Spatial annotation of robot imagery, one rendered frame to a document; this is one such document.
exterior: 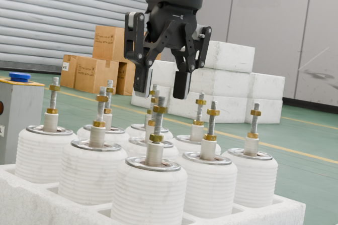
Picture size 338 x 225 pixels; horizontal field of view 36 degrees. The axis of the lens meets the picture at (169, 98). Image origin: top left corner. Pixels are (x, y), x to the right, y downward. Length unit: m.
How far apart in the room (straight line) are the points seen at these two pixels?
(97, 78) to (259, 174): 3.81
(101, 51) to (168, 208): 4.16
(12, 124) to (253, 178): 0.45
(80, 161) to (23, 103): 0.29
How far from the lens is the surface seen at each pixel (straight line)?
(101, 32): 4.83
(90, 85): 4.64
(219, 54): 3.47
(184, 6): 0.67
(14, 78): 1.03
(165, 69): 3.83
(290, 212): 0.90
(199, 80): 3.56
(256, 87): 3.82
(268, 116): 3.98
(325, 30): 6.47
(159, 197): 0.67
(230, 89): 3.62
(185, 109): 3.63
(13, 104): 1.00
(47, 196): 0.78
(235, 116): 3.69
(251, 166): 0.85
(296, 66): 6.62
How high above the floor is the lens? 0.40
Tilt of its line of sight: 4 degrees down
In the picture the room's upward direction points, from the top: 7 degrees clockwise
